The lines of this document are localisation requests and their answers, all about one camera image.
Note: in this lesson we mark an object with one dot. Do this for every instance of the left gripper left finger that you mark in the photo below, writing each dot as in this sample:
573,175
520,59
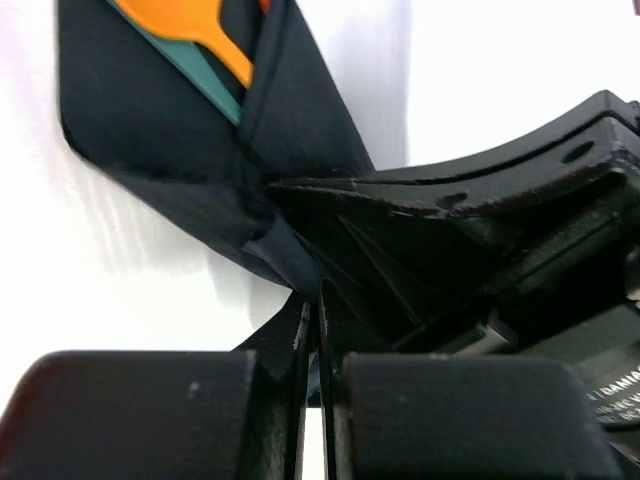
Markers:
165,414

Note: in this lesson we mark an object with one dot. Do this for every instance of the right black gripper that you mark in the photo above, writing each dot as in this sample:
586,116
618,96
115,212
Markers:
536,237

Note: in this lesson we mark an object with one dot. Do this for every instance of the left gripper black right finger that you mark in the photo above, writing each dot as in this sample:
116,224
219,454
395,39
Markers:
419,416

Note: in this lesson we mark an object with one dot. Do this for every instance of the black paper napkin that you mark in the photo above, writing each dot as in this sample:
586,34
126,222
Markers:
130,113

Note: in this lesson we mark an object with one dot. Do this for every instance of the orange plastic fork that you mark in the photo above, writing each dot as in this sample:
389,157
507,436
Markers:
264,5

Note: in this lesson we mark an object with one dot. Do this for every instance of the teal plastic knife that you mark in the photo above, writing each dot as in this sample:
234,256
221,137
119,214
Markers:
189,61

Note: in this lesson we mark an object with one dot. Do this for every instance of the yellow plastic spoon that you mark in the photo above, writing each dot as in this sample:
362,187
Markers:
194,21

